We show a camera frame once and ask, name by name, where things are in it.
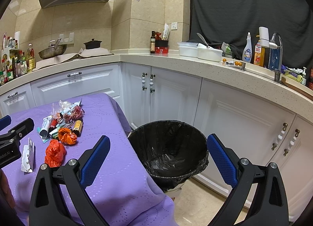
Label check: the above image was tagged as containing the white paper carton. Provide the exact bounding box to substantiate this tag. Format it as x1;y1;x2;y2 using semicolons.
21;138;35;173

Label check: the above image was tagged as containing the white teal tube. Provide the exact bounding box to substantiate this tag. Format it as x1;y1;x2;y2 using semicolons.
39;115;52;138

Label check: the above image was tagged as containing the red label dark bottle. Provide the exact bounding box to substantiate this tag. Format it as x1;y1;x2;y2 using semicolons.
48;119;59;133

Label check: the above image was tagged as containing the red plastic bag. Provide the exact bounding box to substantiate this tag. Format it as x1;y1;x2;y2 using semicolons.
45;139;66;168

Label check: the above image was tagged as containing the orange plastic bag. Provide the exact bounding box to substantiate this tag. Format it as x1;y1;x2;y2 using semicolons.
58;127;77;145

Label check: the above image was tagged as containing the red checkered ribbon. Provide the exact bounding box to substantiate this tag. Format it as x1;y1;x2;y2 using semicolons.
63;105;85;123

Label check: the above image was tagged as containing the clear plastic bag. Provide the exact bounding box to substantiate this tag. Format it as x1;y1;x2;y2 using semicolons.
52;100;72;115

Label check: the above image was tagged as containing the black lined trash bin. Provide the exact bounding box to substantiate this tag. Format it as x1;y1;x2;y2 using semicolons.
128;120;209;193

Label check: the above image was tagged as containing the chrome kitchen faucet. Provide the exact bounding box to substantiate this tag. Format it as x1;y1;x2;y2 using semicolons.
268;32;283;83

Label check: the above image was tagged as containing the person left hand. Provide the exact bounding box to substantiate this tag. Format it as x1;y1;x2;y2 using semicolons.
1;170;15;209

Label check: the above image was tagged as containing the yellow cooking oil bottle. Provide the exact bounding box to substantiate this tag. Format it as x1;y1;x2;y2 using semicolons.
26;43;36;73

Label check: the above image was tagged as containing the purple tablecloth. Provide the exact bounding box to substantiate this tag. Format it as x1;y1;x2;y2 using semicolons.
1;93;177;225

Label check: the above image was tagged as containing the steel wok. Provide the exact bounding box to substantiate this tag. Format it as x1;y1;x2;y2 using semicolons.
39;38;67;60

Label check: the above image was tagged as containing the paper towel roll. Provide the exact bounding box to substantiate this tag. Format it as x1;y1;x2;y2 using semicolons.
14;31;21;49

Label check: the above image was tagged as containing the brown paper stove cover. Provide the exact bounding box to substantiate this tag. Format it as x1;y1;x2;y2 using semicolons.
34;48;112;71

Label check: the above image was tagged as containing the black cooking pot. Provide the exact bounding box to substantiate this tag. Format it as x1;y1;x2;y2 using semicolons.
84;39;102;50

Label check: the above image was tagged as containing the orange soap dispenser bottle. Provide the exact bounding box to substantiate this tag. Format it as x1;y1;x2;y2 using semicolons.
254;40;265;67

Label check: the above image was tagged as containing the white spray bottle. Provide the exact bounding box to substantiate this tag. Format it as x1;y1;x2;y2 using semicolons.
242;32;252;63

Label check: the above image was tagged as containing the white water filter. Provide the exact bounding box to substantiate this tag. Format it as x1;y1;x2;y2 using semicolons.
259;26;278;49

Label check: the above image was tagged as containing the white bowl with spoon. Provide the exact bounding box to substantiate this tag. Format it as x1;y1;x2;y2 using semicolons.
197;33;223;62

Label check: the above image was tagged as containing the dark sauce bottle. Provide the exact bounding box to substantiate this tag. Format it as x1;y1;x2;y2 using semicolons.
150;31;156;53

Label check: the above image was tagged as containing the red black utensil box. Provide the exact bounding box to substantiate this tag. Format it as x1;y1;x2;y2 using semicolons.
155;40;169;54

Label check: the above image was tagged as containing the white lidded container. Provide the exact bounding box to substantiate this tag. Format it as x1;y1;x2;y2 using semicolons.
177;42;198;58

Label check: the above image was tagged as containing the white wall socket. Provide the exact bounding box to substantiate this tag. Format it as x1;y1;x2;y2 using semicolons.
171;22;178;31

